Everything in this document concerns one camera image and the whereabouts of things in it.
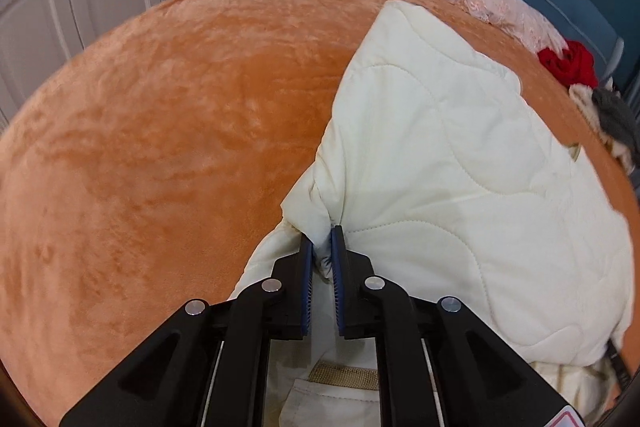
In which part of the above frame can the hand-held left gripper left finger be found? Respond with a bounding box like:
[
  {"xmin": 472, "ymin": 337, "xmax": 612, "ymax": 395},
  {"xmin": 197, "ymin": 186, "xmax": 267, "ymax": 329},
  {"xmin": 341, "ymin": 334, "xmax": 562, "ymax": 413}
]
[{"xmin": 59, "ymin": 234, "xmax": 314, "ymax": 427}]

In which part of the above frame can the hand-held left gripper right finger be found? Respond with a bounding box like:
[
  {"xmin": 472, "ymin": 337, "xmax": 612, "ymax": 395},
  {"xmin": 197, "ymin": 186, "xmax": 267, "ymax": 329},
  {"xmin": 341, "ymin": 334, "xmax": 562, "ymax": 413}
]
[{"xmin": 331, "ymin": 225, "xmax": 587, "ymax": 427}]

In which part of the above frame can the grey fluffy cloth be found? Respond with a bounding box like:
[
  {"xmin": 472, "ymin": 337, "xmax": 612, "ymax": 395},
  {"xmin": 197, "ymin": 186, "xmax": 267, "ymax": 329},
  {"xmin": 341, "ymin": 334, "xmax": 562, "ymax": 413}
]
[{"xmin": 592, "ymin": 88, "xmax": 638, "ymax": 148}]

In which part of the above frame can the cream quilted jacket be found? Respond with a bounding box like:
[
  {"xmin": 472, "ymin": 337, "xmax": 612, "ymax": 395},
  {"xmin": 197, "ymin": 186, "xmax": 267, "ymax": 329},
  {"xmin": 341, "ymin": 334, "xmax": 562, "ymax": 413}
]
[{"xmin": 227, "ymin": 0, "xmax": 633, "ymax": 427}]

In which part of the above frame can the cream fluffy cloth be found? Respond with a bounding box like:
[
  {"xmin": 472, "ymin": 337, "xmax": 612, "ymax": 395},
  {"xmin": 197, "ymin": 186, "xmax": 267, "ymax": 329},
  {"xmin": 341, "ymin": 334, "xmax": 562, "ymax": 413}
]
[{"xmin": 569, "ymin": 83, "xmax": 638, "ymax": 172}]

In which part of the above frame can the orange plush blanket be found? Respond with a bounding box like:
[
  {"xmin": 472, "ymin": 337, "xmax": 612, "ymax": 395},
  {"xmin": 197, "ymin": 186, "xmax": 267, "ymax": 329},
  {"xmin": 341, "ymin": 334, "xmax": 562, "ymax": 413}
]
[{"xmin": 0, "ymin": 0, "xmax": 640, "ymax": 427}]

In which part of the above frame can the red cloth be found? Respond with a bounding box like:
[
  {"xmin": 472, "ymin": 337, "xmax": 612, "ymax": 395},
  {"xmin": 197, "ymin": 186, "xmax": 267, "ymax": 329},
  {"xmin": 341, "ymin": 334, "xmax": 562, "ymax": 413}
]
[{"xmin": 537, "ymin": 41, "xmax": 599, "ymax": 88}]

